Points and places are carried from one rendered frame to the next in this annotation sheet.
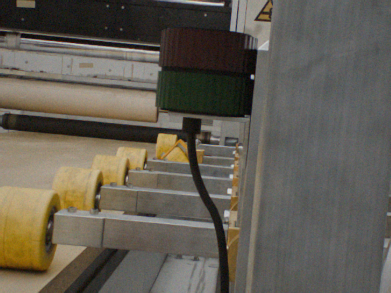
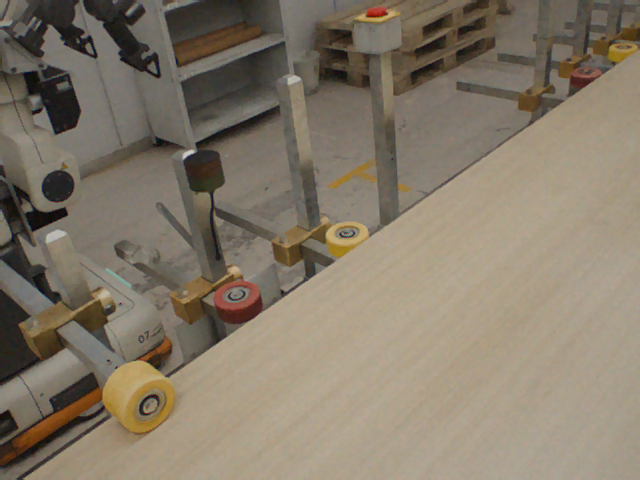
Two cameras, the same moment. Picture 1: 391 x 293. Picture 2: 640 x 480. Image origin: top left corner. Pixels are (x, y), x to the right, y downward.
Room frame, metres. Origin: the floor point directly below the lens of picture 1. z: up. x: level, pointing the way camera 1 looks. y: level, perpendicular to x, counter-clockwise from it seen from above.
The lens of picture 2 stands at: (1.02, 0.79, 1.53)
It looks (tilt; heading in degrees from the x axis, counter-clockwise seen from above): 33 degrees down; 226
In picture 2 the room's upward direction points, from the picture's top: 8 degrees counter-clockwise
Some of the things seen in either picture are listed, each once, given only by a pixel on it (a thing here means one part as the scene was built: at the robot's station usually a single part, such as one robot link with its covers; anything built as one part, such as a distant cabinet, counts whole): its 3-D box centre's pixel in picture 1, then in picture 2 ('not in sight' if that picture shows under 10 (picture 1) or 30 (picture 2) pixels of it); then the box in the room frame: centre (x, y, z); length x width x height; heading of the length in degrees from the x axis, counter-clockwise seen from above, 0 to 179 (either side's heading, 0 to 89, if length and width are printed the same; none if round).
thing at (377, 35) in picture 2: not in sight; (378, 33); (-0.03, -0.02, 1.18); 0.07 x 0.07 x 0.08; 87
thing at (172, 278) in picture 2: not in sight; (178, 283); (0.51, -0.13, 0.84); 0.43 x 0.03 x 0.04; 87
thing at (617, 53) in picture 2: not in sight; (620, 64); (-0.97, 0.17, 0.85); 0.08 x 0.08 x 0.11
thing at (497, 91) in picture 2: not in sight; (519, 95); (-0.73, -0.04, 0.81); 0.43 x 0.03 x 0.04; 87
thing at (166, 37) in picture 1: (208, 53); (202, 164); (0.48, 0.00, 1.11); 0.06 x 0.06 x 0.02
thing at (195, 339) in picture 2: not in sight; (231, 311); (0.45, -0.07, 0.75); 0.26 x 0.01 x 0.10; 177
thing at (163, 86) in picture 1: (203, 93); (206, 177); (0.48, 0.00, 1.09); 0.06 x 0.06 x 0.02
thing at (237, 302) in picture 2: not in sight; (242, 318); (0.52, 0.07, 0.85); 0.08 x 0.08 x 0.11
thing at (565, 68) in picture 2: not in sight; (575, 64); (-1.00, 0.03, 0.83); 0.14 x 0.06 x 0.05; 177
